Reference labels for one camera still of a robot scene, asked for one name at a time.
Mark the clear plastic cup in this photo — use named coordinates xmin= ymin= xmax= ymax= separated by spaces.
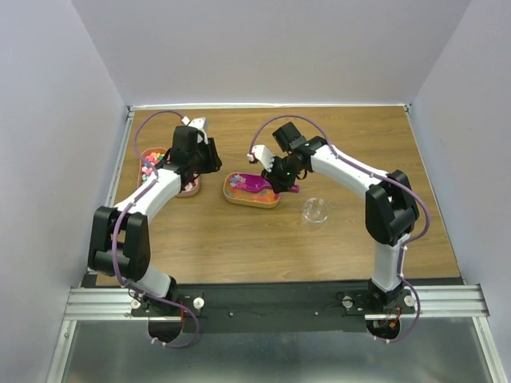
xmin=302 ymin=198 xmax=329 ymax=228

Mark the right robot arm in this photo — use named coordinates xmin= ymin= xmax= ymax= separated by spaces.
xmin=248 ymin=122 xmax=419 ymax=313

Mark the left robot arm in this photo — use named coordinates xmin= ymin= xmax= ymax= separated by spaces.
xmin=88 ymin=117 xmax=222 ymax=315

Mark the orange tray of star candies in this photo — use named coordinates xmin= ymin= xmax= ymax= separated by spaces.
xmin=223 ymin=172 xmax=280 ymax=209

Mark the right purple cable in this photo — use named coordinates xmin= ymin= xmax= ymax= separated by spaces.
xmin=249 ymin=114 xmax=432 ymax=344

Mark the aluminium frame rail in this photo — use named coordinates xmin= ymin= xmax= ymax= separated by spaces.
xmin=47 ymin=278 xmax=510 ymax=382

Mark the pink tray of lollipops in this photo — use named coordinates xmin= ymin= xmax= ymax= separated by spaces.
xmin=177 ymin=176 xmax=200 ymax=198

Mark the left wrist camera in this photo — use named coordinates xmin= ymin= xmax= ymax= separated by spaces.
xmin=180 ymin=116 xmax=208 ymax=143

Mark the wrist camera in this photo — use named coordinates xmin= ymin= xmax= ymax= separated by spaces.
xmin=180 ymin=116 xmax=208 ymax=143
xmin=247 ymin=144 xmax=275 ymax=172

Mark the pink tray of wrapped candies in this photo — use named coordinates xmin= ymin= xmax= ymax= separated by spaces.
xmin=137 ymin=148 xmax=167 ymax=187

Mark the magenta plastic scoop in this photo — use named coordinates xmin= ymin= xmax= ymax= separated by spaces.
xmin=224 ymin=172 xmax=278 ymax=195

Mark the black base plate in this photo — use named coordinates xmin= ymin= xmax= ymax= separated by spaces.
xmin=131 ymin=280 xmax=415 ymax=334

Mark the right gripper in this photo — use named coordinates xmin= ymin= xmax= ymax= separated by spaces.
xmin=260 ymin=155 xmax=303 ymax=194

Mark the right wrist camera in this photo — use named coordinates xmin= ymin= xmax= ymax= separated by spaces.
xmin=247 ymin=144 xmax=275 ymax=172

